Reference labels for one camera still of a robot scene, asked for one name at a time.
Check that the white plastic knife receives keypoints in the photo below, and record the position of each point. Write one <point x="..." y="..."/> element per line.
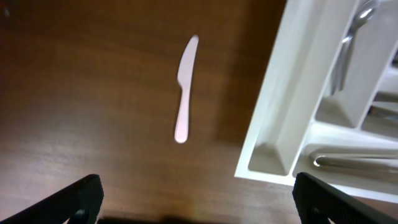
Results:
<point x="184" y="79"/>

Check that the white plastic cutlery tray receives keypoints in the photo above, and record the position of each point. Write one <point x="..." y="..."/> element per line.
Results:
<point x="295" y="113"/>

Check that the small steel teaspoon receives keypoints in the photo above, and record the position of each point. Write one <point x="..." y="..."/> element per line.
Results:
<point x="363" y="14"/>

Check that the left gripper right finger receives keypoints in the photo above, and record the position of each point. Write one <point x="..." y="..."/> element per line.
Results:
<point x="317" y="202"/>

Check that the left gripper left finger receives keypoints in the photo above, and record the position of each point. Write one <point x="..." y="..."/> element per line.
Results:
<point x="79" y="202"/>

